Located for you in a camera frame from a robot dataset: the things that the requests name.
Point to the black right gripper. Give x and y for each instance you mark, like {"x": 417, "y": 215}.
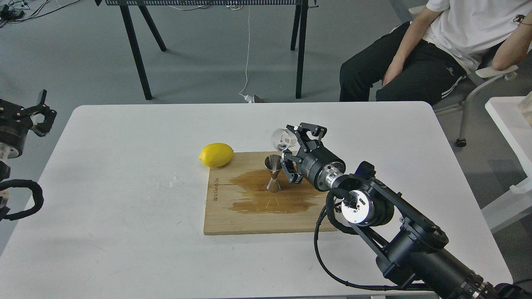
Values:
{"x": 316, "y": 163}

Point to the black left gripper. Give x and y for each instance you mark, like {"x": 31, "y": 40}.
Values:
{"x": 15, "y": 121}

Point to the small clear glass cup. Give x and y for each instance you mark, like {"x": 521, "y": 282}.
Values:
{"x": 283, "y": 139}

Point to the steel double jigger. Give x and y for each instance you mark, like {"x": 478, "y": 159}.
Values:
{"x": 274, "y": 165}

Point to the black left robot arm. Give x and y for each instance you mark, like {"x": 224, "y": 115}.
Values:
{"x": 7, "y": 184}

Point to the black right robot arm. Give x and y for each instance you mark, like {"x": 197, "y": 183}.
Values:
{"x": 409, "y": 247}

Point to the yellow lemon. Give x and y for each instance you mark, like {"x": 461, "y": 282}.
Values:
{"x": 216, "y": 155}

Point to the wooden cutting board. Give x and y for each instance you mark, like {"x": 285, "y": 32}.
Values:
{"x": 238, "y": 202}

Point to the seated person white shirt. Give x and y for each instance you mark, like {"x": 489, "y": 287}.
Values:
{"x": 425, "y": 59}

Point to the grey office chair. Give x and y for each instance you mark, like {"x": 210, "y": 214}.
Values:
{"x": 461, "y": 98}

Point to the black metal frame table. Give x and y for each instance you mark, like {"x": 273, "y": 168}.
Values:
{"x": 169, "y": 39}

